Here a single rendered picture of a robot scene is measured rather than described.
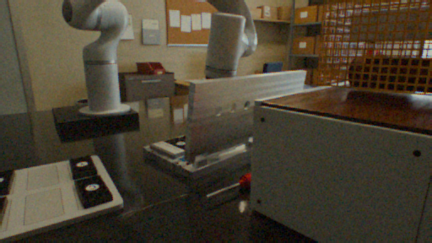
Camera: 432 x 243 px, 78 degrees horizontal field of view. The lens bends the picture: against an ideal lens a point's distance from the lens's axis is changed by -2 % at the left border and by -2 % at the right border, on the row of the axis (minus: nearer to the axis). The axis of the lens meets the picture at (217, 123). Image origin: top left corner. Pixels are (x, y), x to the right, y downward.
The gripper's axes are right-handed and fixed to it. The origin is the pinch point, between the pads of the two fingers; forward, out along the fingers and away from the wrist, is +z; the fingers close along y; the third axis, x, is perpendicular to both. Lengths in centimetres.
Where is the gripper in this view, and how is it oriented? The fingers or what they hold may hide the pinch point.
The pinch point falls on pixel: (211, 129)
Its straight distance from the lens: 77.9
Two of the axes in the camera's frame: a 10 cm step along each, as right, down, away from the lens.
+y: -7.1, 1.9, -6.8
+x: 6.9, 3.9, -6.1
